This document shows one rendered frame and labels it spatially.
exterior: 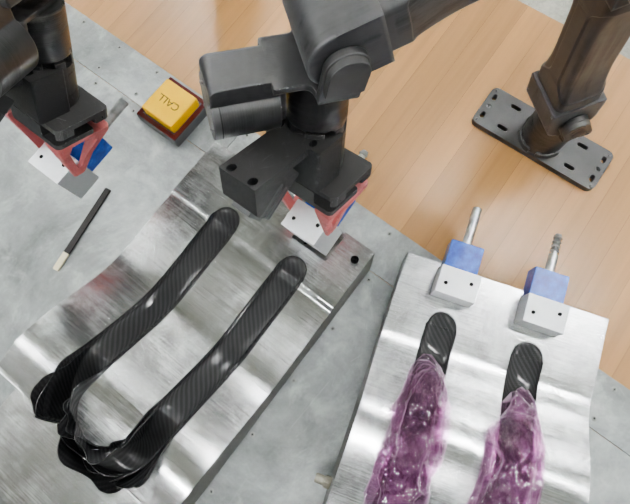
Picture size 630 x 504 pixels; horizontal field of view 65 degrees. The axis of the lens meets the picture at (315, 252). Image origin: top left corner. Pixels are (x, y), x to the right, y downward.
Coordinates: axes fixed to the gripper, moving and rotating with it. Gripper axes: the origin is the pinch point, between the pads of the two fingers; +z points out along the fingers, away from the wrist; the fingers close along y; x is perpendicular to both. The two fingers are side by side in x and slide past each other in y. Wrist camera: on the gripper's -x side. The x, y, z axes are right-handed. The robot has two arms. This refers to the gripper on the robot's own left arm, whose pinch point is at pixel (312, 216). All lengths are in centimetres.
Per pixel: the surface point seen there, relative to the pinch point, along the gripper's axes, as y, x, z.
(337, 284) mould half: 5.6, -1.8, 6.9
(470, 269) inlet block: 16.9, 10.9, 6.9
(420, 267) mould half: 11.6, 8.1, 8.4
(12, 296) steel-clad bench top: -32.5, -27.6, 18.3
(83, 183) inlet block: -25.5, -13.7, 1.3
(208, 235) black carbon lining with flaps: -11.4, -7.0, 6.3
